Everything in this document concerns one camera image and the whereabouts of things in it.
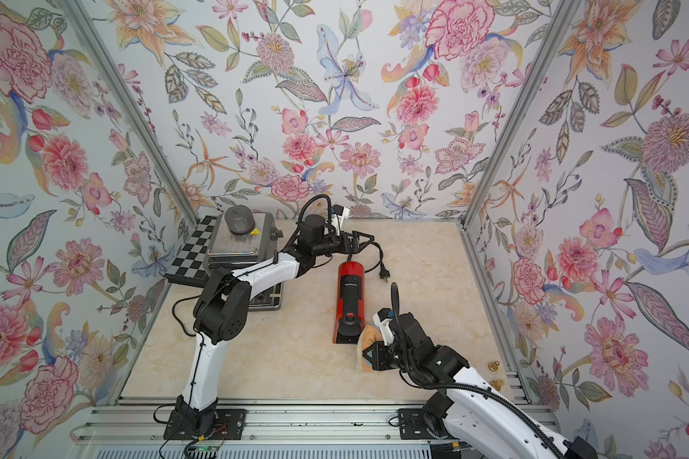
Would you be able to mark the aluminium rail frame front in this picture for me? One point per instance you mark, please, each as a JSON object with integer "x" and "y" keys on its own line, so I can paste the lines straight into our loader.
{"x": 274, "y": 427}

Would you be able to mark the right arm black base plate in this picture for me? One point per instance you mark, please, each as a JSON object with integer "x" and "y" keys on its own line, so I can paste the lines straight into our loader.
{"x": 412, "y": 425}

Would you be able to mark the silver grey coffee machine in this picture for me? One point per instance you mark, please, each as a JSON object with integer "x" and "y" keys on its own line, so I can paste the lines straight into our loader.
{"x": 241, "y": 239}

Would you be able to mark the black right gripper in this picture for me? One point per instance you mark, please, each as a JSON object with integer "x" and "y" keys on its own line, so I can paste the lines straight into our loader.
{"x": 379, "y": 358}

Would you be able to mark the right aluminium corner post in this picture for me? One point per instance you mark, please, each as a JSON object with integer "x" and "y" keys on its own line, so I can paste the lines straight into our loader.
{"x": 556, "y": 29}

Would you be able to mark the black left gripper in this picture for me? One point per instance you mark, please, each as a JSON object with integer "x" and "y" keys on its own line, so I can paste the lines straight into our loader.
{"x": 351, "y": 245}

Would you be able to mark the orange blue patterned cloth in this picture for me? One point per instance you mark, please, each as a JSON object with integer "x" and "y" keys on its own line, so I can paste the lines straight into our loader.
{"x": 367, "y": 339}

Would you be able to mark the brass knob lower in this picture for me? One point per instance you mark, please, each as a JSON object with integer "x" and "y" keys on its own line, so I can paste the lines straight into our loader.
{"x": 497, "y": 384}

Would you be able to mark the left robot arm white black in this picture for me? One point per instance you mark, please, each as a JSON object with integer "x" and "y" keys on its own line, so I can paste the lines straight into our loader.
{"x": 222, "y": 309}

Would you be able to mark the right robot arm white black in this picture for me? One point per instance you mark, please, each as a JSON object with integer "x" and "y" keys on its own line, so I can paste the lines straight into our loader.
{"x": 464, "y": 406}

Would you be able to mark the red capsule coffee machine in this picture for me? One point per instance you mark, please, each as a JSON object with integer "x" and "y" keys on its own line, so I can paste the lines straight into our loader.
{"x": 350, "y": 304}

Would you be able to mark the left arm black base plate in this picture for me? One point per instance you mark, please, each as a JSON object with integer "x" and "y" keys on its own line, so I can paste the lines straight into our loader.
{"x": 221, "y": 424}

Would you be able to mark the black white chessboard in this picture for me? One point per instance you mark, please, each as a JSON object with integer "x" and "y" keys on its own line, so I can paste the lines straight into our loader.
{"x": 187, "y": 268}

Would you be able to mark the aluminium corner post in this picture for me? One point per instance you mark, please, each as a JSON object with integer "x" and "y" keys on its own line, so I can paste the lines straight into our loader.
{"x": 89, "y": 37}
{"x": 556, "y": 29}

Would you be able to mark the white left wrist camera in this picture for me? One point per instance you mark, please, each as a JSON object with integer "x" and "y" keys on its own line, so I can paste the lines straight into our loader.
{"x": 337, "y": 218}

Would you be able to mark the left aluminium corner post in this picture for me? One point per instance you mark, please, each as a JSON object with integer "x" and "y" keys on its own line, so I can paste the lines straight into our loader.
{"x": 89, "y": 37}

